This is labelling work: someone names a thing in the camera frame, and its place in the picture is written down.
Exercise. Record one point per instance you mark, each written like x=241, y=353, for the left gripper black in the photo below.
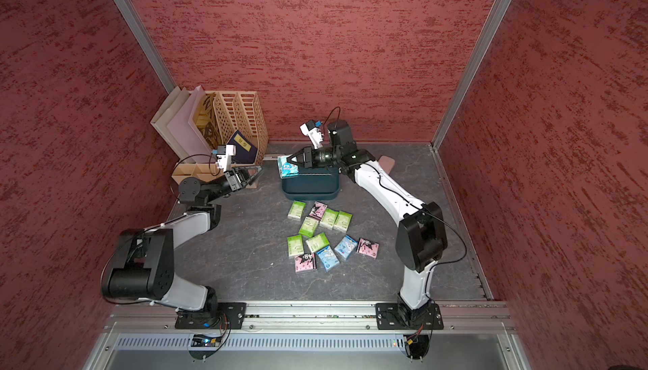
x=235, y=179

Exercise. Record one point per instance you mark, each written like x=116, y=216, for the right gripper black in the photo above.
x=294, y=156

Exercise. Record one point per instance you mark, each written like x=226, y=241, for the blue tissue pack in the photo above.
x=287, y=169
x=328, y=258
x=346, y=247

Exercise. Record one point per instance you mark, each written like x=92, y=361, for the teal storage box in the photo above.
x=315, y=184

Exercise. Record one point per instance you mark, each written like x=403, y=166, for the green tissue pack top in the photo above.
x=296, y=210

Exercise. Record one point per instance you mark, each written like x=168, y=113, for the green tissue pack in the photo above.
x=329, y=218
x=309, y=227
x=317, y=242
x=296, y=210
x=342, y=222
x=295, y=246

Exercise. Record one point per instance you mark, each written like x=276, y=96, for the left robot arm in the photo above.
x=142, y=267

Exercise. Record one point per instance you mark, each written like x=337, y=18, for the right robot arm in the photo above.
x=421, y=237

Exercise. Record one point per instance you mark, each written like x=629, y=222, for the navy blue book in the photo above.
x=246, y=151

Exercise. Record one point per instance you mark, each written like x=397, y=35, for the pink tissue pack top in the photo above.
x=318, y=210

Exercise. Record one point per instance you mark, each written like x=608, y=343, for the pink tissue pack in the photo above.
x=318, y=210
x=305, y=263
x=368, y=248

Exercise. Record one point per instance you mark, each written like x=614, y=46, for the beige file organizer rack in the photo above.
x=235, y=110

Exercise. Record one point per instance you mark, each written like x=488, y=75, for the pink folder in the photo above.
x=188, y=141

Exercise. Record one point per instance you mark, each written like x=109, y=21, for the gold patterned book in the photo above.
x=206, y=121

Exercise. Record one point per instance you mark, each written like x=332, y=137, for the pink case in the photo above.
x=387, y=163

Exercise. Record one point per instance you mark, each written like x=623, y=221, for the pink tissue pack bottom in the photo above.
x=305, y=263

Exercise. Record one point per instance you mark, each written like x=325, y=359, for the blue tissue pack bottom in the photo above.
x=328, y=258

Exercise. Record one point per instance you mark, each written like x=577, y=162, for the pink tissue pack right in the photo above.
x=368, y=248

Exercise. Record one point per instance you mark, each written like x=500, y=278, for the left circuit board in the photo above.
x=205, y=341

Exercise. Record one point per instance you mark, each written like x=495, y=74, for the left corner aluminium profile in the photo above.
x=139, y=31

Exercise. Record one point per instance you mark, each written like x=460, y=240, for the corner aluminium profile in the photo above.
x=490, y=28
x=139, y=31

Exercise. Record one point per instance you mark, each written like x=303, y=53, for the right corner aluminium profile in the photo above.
x=490, y=28

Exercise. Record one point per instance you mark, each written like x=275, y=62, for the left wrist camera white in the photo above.
x=223, y=156

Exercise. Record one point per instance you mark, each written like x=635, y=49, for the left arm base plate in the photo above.
x=226, y=315

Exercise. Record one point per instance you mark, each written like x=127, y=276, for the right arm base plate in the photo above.
x=392, y=315

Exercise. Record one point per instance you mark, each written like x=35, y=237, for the aluminium front rail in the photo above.
x=322, y=317

